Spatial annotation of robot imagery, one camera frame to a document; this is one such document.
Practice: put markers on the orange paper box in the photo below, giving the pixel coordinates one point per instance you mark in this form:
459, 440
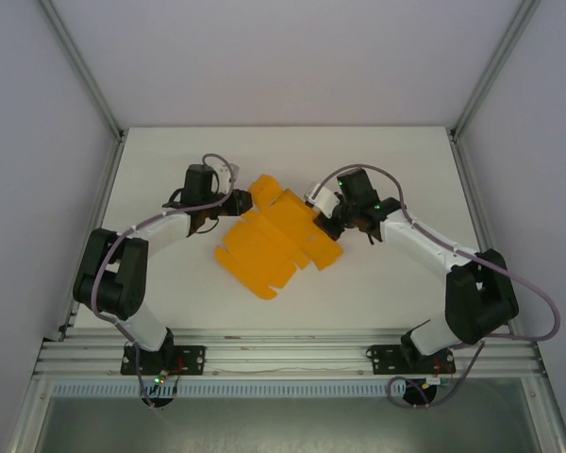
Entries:
259, 245

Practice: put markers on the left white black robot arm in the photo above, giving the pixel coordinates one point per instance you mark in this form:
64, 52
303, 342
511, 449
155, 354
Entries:
122, 283

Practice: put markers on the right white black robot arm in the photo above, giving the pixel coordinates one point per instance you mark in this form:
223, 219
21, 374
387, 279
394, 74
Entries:
476, 302

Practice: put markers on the grey metal sheet panel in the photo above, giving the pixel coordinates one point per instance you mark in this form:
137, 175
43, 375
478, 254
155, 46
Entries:
283, 424

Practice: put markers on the aluminium side rail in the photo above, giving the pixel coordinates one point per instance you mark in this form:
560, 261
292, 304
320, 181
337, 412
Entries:
106, 189
469, 189

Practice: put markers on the aluminium mounting rail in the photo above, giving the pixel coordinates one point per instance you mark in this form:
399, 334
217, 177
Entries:
287, 351

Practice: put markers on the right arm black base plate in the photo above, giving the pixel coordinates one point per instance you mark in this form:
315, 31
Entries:
382, 361

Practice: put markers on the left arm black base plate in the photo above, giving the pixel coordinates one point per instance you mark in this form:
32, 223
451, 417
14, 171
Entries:
193, 361

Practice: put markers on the aluminium frame post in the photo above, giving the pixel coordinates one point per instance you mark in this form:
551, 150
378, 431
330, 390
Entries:
82, 66
495, 66

